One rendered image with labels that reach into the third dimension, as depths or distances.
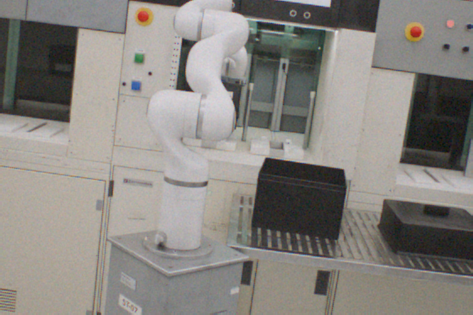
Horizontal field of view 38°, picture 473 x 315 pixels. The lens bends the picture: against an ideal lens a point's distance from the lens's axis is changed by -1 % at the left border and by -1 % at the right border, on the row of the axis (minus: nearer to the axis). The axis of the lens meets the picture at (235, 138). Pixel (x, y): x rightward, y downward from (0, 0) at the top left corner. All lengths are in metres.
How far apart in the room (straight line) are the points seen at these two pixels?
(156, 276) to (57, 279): 1.04
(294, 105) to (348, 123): 0.96
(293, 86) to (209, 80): 1.58
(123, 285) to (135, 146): 0.80
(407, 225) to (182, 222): 0.70
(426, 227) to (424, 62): 0.68
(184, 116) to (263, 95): 1.67
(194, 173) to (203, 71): 0.29
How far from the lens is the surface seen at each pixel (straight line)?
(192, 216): 1.85
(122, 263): 1.92
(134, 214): 2.65
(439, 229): 2.18
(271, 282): 2.70
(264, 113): 3.44
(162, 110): 1.79
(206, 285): 1.86
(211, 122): 1.78
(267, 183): 2.15
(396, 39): 2.55
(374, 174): 2.61
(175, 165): 1.82
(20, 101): 3.15
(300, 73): 3.43
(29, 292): 2.85
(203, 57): 1.95
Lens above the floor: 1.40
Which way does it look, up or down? 10 degrees down
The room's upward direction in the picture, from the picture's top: 8 degrees clockwise
